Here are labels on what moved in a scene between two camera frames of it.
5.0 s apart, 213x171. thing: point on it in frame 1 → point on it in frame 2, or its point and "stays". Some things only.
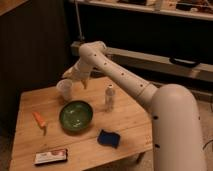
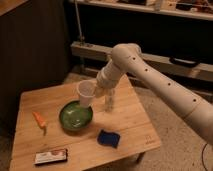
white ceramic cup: x=64 y=87 → x=86 y=90
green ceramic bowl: x=76 y=115 stays
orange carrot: x=39 y=119 stays
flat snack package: x=50 y=156 stays
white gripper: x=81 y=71 → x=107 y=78
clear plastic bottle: x=110 y=98 stays
